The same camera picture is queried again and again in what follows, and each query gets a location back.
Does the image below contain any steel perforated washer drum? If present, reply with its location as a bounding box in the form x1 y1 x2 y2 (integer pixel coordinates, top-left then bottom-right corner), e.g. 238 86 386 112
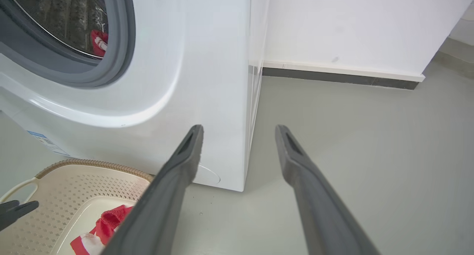
4 0 109 60

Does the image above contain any grey rubber door seal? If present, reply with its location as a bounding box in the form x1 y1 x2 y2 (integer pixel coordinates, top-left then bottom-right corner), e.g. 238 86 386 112
0 0 136 88

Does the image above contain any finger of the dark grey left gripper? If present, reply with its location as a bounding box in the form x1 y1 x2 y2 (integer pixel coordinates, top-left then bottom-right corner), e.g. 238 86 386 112
0 201 40 232
0 200 20 213

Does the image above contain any white and grey skirting board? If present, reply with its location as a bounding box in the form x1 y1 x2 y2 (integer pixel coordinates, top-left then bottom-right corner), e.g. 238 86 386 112
262 61 426 91

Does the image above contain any red white knit garment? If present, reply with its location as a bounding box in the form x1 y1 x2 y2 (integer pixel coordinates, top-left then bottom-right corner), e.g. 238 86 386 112
70 205 134 255

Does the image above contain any round white filter cover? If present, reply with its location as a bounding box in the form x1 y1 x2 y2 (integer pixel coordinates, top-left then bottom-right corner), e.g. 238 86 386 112
193 164 221 185

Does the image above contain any beige perforated laundry basket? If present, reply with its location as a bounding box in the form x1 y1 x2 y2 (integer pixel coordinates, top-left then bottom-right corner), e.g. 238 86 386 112
0 159 154 255

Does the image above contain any white front-load washing machine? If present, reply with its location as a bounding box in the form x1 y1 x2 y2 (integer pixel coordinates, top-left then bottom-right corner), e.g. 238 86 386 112
0 0 271 192

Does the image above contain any blue energy label sticker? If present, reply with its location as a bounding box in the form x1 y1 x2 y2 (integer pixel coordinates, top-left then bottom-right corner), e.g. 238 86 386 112
27 131 71 158

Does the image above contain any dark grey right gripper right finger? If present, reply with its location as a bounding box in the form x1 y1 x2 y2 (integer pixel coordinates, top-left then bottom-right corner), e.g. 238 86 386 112
275 124 380 255

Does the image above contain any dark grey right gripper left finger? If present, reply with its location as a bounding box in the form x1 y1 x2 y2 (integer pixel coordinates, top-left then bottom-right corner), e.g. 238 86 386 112
101 124 204 255

